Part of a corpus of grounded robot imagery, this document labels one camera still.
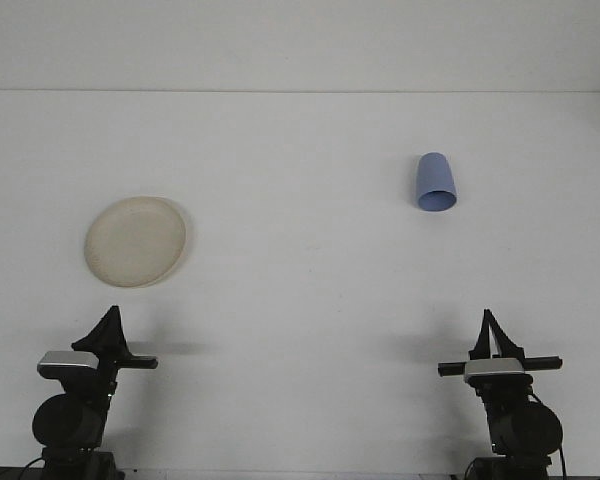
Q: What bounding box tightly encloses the pale blue cup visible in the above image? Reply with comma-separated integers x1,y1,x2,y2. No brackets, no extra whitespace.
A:
412,151,458,213

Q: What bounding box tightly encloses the pale grey camera box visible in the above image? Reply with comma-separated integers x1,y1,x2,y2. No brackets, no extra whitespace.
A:
463,357,527,380
37,350,101,380

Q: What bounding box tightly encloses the pale round plate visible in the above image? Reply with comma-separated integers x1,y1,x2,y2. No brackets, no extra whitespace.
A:
83,195,189,290

